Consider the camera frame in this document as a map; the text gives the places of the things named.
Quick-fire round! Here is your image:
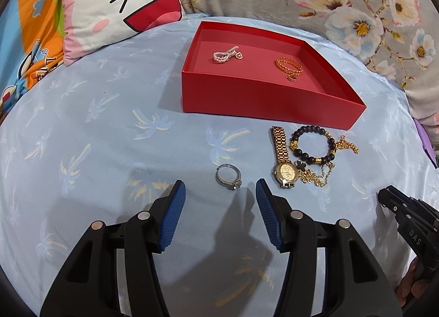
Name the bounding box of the gold wristwatch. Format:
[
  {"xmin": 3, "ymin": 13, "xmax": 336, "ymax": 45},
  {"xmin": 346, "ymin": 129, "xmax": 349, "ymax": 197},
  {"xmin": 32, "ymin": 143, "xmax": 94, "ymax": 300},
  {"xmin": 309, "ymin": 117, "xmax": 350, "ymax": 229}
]
[{"xmin": 271, "ymin": 126, "xmax": 298, "ymax": 188}]

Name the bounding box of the pearl bracelet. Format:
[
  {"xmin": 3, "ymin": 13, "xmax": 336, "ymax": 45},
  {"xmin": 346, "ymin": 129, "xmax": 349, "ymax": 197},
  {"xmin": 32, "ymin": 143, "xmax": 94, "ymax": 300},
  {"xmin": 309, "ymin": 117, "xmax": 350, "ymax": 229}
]
[{"xmin": 211, "ymin": 46, "xmax": 244, "ymax": 65}]

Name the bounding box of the black bead bracelet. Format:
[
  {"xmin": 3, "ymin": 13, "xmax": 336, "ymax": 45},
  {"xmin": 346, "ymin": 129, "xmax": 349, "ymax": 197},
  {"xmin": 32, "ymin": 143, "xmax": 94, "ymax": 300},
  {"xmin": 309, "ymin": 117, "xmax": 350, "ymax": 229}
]
[{"xmin": 289, "ymin": 124, "xmax": 336, "ymax": 166}]

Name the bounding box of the person right hand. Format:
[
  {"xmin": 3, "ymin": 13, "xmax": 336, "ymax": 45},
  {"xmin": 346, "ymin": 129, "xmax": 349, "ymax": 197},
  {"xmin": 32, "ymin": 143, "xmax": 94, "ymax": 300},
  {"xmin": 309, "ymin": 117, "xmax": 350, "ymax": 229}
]
[{"xmin": 395, "ymin": 257, "xmax": 429, "ymax": 307}]

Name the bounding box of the silver stone ring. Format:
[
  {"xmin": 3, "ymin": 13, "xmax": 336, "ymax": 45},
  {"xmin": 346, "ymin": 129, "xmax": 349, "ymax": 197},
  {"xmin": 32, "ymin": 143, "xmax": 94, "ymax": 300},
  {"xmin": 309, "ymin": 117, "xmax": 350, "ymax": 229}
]
[{"xmin": 215, "ymin": 163, "xmax": 243, "ymax": 191}]

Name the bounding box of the grey floral blanket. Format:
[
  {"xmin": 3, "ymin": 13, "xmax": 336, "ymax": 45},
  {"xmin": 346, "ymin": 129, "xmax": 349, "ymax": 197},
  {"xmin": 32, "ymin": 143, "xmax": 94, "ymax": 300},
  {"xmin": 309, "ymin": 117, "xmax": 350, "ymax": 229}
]
[{"xmin": 182, "ymin": 0, "xmax": 438, "ymax": 134}]

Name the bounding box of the red jewelry tray box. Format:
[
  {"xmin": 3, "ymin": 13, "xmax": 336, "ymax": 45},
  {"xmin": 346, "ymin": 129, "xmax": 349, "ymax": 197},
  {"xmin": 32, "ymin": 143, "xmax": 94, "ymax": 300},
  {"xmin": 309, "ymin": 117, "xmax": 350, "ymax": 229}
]
[{"xmin": 182, "ymin": 21, "xmax": 366, "ymax": 130}]

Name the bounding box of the colorful cartoon bedsheet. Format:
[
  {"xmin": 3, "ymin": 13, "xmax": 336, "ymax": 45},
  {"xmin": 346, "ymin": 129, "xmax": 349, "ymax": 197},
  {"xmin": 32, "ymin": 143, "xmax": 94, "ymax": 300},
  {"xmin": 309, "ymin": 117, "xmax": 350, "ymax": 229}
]
[{"xmin": 1, "ymin": 0, "xmax": 65, "ymax": 120}]

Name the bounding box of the gold chain bracelet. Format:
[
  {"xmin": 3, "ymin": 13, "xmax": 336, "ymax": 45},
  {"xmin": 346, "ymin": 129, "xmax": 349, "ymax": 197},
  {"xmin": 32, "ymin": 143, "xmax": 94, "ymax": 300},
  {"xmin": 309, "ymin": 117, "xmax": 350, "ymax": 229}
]
[{"xmin": 334, "ymin": 134, "xmax": 360, "ymax": 155}]

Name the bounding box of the pink cat face pillow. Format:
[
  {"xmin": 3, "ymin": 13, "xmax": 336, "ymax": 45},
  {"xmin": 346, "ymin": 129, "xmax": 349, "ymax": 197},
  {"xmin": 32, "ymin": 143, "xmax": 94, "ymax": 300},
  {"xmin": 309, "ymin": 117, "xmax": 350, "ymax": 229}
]
[{"xmin": 62, "ymin": 0, "xmax": 185, "ymax": 66}]

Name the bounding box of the gold chain bangle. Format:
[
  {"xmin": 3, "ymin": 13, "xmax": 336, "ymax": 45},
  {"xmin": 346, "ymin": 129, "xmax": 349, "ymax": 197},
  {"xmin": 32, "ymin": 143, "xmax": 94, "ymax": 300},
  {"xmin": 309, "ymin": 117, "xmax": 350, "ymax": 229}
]
[{"xmin": 275, "ymin": 57, "xmax": 303, "ymax": 79}]

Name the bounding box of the purple notebook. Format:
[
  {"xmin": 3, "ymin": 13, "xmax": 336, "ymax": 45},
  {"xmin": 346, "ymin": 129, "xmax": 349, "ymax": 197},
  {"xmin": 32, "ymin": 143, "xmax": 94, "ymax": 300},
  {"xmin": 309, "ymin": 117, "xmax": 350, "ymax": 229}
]
[{"xmin": 414, "ymin": 119, "xmax": 438, "ymax": 168}]

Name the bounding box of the thin gold necklace chain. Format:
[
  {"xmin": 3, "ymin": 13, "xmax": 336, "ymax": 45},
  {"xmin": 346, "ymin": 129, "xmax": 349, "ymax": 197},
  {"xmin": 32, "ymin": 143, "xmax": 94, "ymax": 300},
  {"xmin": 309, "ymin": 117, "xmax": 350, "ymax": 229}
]
[{"xmin": 297, "ymin": 161, "xmax": 336, "ymax": 189}]

